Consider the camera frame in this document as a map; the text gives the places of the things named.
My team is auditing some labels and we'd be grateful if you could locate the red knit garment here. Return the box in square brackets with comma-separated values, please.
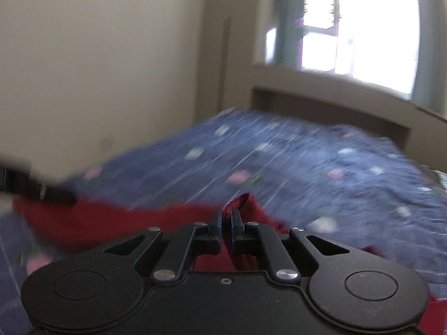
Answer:
[13, 193, 446, 334]

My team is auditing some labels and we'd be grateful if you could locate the blue floral plaid bedspread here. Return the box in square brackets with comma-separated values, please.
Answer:
[0, 107, 447, 335]

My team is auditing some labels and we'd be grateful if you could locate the beige window ledge cabinet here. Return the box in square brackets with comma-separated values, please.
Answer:
[251, 66, 446, 171]

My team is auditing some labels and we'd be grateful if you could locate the blue-grey right curtain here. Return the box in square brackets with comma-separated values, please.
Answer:
[412, 0, 446, 116]

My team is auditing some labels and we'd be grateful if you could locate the blue-grey curtain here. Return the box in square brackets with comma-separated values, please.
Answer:
[412, 0, 446, 116]
[274, 0, 304, 69]

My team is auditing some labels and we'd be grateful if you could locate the bright window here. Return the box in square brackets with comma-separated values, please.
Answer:
[265, 0, 420, 99]

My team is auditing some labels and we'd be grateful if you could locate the blue-grey left curtain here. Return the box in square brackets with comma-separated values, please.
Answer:
[274, 0, 304, 69]

